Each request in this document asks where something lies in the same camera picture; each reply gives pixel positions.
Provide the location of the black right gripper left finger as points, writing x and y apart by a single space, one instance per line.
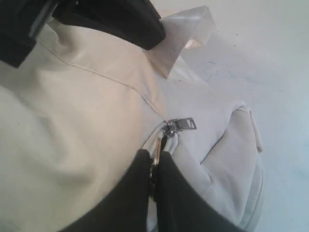
125 208

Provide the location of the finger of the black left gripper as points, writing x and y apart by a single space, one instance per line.
136 21

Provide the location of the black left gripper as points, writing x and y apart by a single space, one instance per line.
21 21

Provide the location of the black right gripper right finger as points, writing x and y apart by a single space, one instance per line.
179 207

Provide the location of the beige duffel bag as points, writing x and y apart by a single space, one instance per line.
74 114

